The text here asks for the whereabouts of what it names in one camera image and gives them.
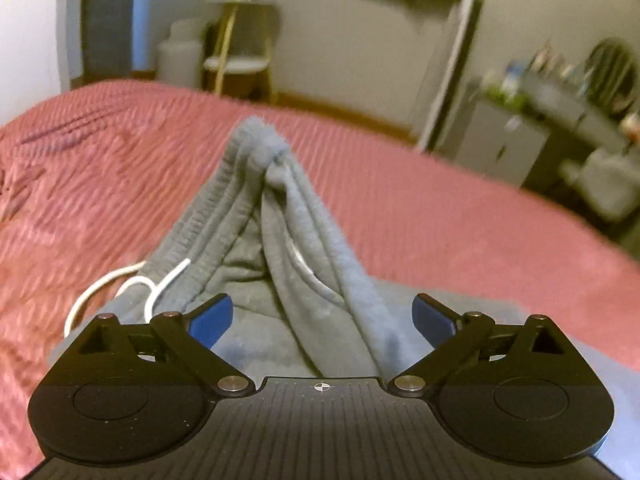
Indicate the dark door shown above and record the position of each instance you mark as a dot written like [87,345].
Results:
[107,15]

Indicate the cluster of small bottles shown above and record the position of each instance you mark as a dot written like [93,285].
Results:
[545,72]

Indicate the side table with gold legs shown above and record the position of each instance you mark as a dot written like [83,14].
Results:
[240,62]

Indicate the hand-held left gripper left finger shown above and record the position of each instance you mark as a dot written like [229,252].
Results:
[212,319]

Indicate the grey desk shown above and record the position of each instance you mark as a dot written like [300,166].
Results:
[520,140]

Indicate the red ribbed bedspread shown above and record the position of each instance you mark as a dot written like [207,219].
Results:
[440,210]

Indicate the white cylindrical bin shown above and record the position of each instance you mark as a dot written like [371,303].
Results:
[180,57]

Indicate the pale grey chair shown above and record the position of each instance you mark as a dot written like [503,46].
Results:
[602,182]

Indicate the grey sweat pants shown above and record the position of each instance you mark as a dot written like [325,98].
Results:
[295,255]

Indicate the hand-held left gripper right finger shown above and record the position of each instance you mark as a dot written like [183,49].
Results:
[429,319]

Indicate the round mirror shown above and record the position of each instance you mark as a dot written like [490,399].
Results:
[611,72]

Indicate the white leaning board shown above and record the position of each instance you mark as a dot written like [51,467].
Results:
[447,70]

